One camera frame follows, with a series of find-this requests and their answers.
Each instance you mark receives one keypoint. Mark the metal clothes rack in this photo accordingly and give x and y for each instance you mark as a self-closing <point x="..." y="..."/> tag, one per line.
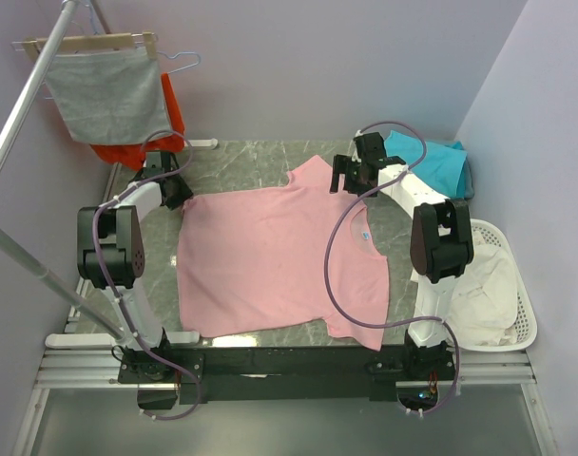
<point x="18" y="123"/>

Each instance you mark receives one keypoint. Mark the white laundry basket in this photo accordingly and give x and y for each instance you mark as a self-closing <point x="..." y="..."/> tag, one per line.
<point x="512" y="285"/>

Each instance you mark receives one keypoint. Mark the pink t shirt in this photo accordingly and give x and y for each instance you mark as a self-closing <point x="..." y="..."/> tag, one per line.
<point x="275" y="257"/>

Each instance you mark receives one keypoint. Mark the black base beam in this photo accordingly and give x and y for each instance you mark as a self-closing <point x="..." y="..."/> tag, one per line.
<point x="294" y="373"/>

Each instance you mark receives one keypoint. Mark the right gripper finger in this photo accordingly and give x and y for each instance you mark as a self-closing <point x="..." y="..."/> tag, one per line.
<point x="340" y="166"/>
<point x="363" y="180"/>

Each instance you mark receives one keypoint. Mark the orange hanging garment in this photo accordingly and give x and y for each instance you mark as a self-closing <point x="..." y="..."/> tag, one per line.
<point x="161" y="127"/>

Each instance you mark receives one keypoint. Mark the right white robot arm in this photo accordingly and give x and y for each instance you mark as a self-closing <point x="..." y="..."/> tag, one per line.
<point x="441" y="239"/>

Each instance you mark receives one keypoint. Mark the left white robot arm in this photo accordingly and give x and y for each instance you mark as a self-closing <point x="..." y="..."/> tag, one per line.
<point x="111" y="252"/>

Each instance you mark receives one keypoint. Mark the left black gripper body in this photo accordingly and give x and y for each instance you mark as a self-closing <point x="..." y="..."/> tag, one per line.
<point x="179" y="185"/>

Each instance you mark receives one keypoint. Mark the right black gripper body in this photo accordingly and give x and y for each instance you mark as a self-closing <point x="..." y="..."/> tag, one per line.
<point x="356" y="164"/>

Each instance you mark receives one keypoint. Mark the white garment in basket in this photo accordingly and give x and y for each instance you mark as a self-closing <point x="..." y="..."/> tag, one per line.
<point x="484" y="290"/>

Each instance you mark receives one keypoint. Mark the grey hanging cloth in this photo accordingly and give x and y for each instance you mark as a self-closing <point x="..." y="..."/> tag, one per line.
<point x="95" y="91"/>

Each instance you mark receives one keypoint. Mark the wooden clip hanger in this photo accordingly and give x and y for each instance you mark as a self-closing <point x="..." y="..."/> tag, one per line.
<point x="91" y="43"/>

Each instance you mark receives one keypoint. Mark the folded teal t shirt stack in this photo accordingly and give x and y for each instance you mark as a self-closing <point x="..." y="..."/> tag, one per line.
<point x="445" y="168"/>

